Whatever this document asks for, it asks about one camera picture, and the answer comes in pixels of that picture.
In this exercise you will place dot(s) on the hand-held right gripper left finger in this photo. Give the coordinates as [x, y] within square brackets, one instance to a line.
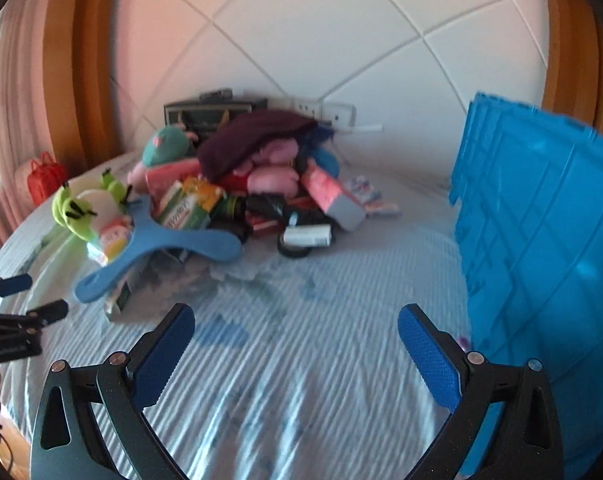
[164, 355]

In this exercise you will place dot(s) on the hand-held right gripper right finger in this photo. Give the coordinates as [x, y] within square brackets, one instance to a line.
[429, 355]

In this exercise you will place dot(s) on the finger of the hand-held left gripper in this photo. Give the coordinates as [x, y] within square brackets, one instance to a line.
[11, 284]
[46, 311]

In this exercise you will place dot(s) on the blue plastic crate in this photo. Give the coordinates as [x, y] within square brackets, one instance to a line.
[531, 235]

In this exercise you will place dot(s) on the striped cloth covered desktop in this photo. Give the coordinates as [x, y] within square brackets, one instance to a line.
[306, 350]

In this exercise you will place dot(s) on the grey carton box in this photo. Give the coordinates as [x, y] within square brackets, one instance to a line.
[141, 285]

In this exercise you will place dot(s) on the green frog plush toy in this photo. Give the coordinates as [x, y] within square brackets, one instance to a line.
[76, 210]

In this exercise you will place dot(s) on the small red bag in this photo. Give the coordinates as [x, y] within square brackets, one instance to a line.
[46, 180]

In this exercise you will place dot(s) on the blue boomerang toy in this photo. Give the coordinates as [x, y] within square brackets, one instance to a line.
[146, 240]

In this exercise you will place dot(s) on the green white box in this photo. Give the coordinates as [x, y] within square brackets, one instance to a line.
[181, 214]

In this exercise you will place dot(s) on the dark green bottle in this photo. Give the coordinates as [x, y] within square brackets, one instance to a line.
[231, 208]

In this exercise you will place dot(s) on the white labelled cylinder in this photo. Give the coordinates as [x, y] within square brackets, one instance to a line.
[309, 236]

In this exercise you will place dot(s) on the white blue sachets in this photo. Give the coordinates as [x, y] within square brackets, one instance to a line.
[374, 195]

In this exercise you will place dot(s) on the pink curtain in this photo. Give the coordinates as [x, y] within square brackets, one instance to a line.
[11, 110]

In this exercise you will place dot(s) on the pink red box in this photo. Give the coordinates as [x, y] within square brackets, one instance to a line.
[166, 177]

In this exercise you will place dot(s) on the pink grey box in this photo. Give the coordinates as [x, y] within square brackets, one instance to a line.
[334, 200]

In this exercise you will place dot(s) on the pig plush with teal cap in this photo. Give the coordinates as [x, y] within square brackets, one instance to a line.
[164, 145]

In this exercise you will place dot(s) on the pink pig plush toy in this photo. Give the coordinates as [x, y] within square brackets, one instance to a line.
[271, 177]

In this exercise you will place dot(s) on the maroon cloth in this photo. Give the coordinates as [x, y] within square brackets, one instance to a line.
[251, 140]

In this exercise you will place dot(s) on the black decorated box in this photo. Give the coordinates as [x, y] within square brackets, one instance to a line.
[196, 112]

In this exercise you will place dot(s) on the wooden wall frame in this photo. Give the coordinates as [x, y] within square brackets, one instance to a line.
[81, 60]

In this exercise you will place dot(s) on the white wall socket panel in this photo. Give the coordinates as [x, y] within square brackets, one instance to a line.
[326, 109]

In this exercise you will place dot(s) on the wooden door frame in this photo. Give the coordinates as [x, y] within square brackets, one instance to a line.
[581, 35]

